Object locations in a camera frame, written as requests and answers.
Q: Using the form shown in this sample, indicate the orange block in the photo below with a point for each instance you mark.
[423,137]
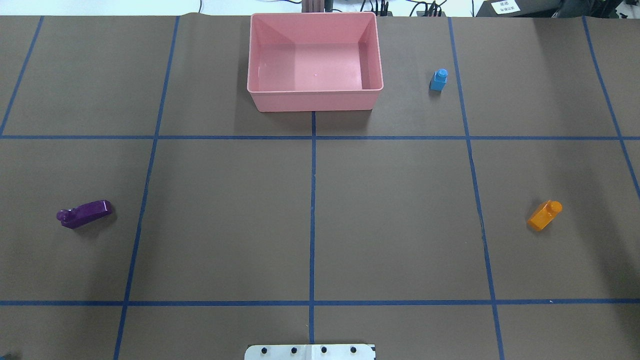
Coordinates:
[544,214]

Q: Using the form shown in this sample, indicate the purple block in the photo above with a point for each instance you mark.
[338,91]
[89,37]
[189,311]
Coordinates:
[84,214]

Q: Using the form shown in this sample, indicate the pink plastic box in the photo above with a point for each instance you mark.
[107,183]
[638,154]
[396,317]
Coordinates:
[310,62]

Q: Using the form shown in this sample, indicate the dark box with label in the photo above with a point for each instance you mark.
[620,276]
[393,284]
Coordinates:
[518,8]

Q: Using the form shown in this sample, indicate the small blue block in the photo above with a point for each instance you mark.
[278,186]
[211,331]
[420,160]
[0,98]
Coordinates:
[439,80]

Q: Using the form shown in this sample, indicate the white metal base plate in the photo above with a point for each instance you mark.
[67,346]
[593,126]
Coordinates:
[358,351]

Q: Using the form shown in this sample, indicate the aluminium frame post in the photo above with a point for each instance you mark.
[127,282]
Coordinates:
[313,6]

